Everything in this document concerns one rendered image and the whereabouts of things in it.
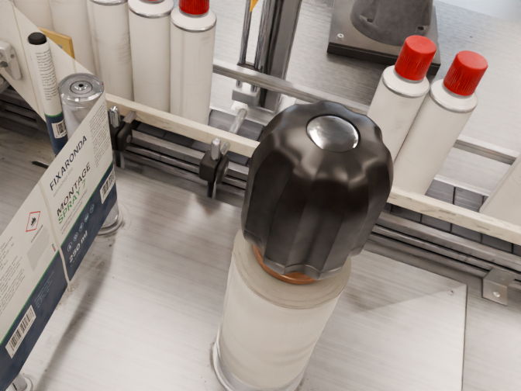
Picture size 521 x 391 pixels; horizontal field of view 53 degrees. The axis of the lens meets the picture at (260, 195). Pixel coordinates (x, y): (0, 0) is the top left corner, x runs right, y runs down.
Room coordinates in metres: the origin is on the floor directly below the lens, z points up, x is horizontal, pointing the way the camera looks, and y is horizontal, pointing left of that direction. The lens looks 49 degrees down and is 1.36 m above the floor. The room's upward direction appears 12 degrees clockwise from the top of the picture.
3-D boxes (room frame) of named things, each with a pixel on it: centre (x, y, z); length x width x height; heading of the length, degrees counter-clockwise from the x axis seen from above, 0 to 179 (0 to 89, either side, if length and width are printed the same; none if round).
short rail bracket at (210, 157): (0.42, 0.06, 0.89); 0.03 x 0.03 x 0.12; 81
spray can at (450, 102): (0.47, -0.18, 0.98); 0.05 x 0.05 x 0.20
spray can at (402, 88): (0.48, -0.13, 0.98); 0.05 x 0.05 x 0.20
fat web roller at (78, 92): (0.33, 0.17, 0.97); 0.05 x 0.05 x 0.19
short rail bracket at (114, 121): (0.46, 0.18, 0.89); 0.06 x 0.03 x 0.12; 171
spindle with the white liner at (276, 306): (0.21, -0.03, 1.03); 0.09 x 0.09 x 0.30
